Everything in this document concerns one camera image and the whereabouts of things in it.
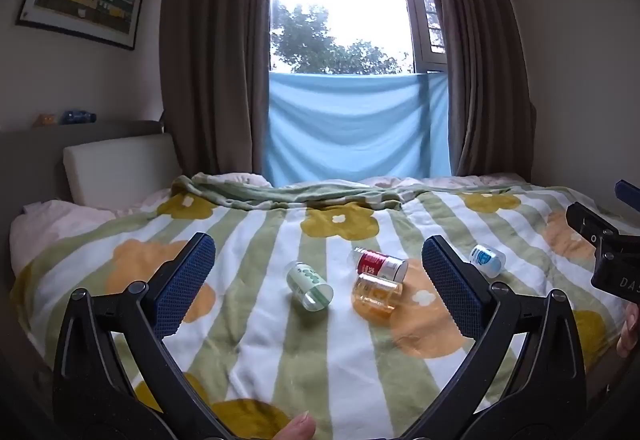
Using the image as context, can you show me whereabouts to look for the amber clear bottle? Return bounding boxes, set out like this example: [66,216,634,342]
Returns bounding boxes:
[351,272,404,320]

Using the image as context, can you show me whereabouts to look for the light blue cloth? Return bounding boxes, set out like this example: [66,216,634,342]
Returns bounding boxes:
[262,71,452,187]

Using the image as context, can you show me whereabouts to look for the person's left hand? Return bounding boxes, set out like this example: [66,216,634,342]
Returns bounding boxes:
[269,412,317,440]

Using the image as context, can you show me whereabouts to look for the white headboard cushion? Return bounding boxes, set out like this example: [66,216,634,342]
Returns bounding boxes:
[62,133,183,211]

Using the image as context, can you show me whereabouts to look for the blue white bottle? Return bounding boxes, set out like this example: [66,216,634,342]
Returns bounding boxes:
[469,244,506,279]

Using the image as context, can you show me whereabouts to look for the blue bottle on headboard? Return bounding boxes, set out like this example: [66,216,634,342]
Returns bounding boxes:
[61,109,97,125]

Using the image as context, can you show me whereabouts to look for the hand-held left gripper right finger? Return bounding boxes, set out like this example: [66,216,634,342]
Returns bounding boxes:
[400,235,587,440]

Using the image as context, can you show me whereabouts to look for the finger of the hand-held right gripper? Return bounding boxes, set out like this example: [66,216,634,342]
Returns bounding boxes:
[566,202,623,243]
[614,179,640,207]

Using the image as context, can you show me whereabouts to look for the green white bottle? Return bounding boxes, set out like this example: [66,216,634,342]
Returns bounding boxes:
[286,261,335,313]

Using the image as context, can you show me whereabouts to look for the person's right hand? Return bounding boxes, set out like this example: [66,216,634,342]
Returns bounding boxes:
[616,302,640,361]

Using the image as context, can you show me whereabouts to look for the pale pink duvet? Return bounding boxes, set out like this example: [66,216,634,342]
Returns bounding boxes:
[9,187,173,277]

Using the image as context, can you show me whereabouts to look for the grey bed headboard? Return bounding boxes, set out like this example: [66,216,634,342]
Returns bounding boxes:
[0,120,166,241]

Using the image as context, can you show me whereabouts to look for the red white bottle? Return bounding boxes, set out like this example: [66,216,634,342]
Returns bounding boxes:
[355,249,409,282]

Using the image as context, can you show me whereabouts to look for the floral striped blanket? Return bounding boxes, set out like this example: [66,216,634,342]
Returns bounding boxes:
[10,172,633,440]

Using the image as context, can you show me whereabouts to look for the brown curtain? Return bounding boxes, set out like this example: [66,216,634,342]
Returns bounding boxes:
[412,0,538,182]
[159,0,278,183]

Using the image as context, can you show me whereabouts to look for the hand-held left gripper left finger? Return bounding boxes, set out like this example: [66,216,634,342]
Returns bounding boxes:
[52,232,236,440]

